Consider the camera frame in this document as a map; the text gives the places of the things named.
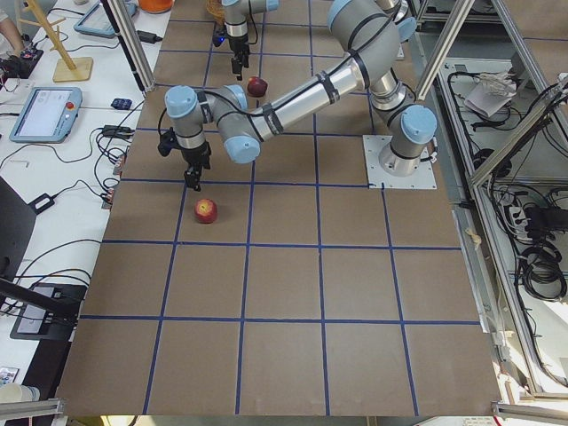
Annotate near teach pendant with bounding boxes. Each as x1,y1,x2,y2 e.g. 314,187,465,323
10,87,83,144

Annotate wooden stand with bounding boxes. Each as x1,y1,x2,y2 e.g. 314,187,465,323
20,0,93,83

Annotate black power adapter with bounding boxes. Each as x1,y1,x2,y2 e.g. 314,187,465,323
28,193,56,215

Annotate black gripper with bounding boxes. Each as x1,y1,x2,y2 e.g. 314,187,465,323
228,35,249,81
181,142,211,192

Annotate orange bucket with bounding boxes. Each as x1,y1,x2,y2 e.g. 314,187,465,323
138,0,174,14

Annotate black monitor stand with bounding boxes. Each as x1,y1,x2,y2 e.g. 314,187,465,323
0,177,88,343

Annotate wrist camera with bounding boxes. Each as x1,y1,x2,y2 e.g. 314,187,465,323
212,28,226,47
157,128,178,157

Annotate dark red apple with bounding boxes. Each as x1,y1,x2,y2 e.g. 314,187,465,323
247,76,268,99

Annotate teach pendant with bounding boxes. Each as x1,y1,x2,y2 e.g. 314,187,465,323
74,2,115,38
10,87,83,144

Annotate wicker basket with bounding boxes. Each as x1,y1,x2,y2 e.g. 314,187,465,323
205,0,225,25

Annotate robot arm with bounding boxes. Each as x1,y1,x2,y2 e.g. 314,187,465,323
212,1,416,81
158,1,438,191

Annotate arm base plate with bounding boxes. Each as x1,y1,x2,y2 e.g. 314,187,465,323
363,135,438,190

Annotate far teach pendant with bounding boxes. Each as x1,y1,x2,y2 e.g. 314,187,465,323
74,2,115,38

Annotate small blue device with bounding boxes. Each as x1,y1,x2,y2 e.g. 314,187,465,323
111,98,132,110

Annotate red yellow apple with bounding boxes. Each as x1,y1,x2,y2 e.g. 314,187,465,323
193,198,218,225

